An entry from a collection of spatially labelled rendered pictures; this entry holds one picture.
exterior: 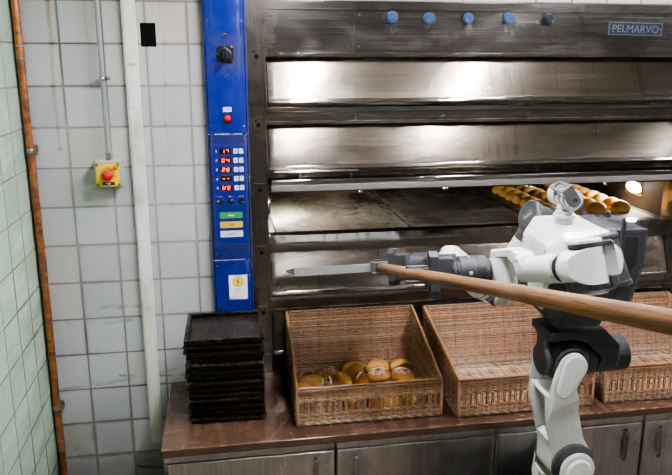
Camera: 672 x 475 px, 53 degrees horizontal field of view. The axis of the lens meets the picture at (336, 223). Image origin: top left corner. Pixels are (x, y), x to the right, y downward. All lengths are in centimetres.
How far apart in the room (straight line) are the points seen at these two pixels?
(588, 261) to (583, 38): 159
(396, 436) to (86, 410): 130
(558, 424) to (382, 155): 122
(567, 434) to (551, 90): 140
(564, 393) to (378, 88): 134
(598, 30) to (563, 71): 22
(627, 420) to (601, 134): 118
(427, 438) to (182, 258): 118
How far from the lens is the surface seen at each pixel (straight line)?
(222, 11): 267
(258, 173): 274
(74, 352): 300
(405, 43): 281
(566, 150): 307
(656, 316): 87
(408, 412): 264
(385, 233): 286
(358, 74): 276
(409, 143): 282
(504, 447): 276
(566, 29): 305
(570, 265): 165
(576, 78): 307
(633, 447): 302
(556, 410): 226
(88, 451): 320
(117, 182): 269
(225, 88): 267
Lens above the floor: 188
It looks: 13 degrees down
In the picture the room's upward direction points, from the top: straight up
